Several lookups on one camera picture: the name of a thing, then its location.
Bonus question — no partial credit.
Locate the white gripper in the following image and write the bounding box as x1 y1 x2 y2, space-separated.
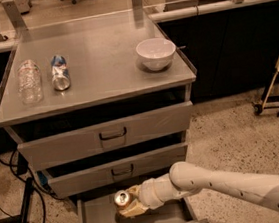
117 174 177 218

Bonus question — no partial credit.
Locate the orange soda can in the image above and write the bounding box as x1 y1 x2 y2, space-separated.
113 190 132 210

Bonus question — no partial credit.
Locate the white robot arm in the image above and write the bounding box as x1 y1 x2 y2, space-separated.
114 161 279 218

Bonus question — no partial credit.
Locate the bottom grey drawer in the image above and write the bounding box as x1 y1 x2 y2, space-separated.
76 169 209 223

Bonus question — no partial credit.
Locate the grey drawer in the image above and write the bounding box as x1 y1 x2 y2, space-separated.
76 169 209 223
18 101 193 171
48 142 188 198

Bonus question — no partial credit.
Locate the middle grey drawer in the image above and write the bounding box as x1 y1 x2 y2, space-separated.
48 142 188 198

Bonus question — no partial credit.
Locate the top grey drawer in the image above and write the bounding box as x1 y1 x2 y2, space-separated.
18 101 193 171

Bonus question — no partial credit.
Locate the grey metal drawer cabinet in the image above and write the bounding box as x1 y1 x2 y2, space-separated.
0 2 216 223

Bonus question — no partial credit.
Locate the blue crushed soda can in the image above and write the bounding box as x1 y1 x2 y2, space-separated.
50 54 71 91

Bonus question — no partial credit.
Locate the white ceramic bowl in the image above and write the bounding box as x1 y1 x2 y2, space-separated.
135 37 176 71

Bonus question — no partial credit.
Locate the clear plastic bottle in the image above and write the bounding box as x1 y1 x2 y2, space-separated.
17 60 43 104

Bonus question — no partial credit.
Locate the black floor cable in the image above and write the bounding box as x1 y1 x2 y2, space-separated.
0 144 65 223

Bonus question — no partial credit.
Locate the yellow wheeled cart frame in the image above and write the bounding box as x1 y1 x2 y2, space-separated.
252 55 279 116

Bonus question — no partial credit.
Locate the white horizontal rail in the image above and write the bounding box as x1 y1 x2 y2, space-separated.
149 0 278 23

